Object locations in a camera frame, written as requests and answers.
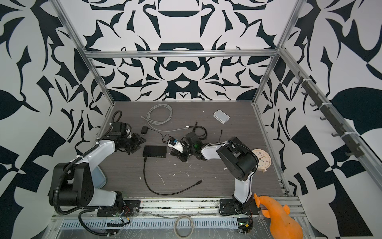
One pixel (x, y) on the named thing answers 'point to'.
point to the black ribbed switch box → (154, 151)
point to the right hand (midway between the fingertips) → (174, 151)
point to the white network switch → (221, 116)
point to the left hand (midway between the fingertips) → (144, 139)
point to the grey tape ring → (192, 230)
